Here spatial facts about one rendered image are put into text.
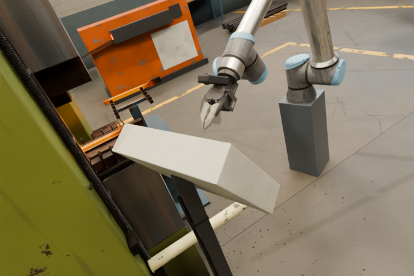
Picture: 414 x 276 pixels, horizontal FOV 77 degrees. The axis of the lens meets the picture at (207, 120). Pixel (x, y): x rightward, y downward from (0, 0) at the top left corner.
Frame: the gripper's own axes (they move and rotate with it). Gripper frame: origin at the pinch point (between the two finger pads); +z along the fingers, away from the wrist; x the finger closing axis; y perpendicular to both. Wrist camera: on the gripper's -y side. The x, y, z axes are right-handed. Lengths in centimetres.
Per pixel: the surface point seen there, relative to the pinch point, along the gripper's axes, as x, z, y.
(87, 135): 73, 13, 5
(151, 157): -8.6, 17.7, -21.7
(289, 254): -4, 31, 106
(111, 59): 341, -132, 118
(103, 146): 46.5, 16.2, -0.3
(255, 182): -27.0, 14.7, -7.9
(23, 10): 34, -7, -49
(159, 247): 36, 48, 44
